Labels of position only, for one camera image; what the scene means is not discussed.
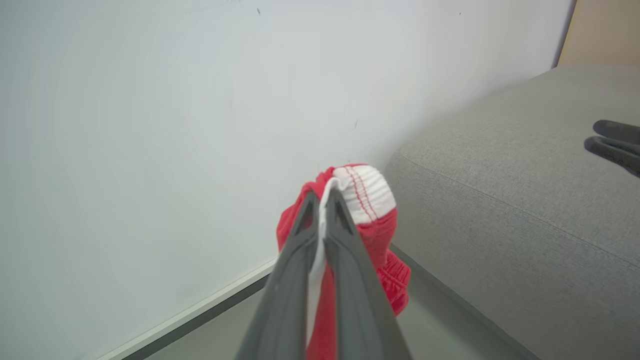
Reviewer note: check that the red and white shorts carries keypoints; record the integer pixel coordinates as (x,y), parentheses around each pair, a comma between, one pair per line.
(371,197)

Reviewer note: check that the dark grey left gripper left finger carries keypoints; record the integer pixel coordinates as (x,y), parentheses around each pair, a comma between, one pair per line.
(287,300)

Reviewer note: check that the grey fabric sofa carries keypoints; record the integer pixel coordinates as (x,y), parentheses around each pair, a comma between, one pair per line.
(500,200)

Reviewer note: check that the white mobile partition board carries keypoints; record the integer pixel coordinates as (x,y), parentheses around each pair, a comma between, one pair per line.
(150,150)

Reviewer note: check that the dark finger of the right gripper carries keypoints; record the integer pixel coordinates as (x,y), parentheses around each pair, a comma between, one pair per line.
(620,129)
(617,151)

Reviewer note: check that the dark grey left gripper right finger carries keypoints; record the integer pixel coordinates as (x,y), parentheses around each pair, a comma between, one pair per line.
(362,310)

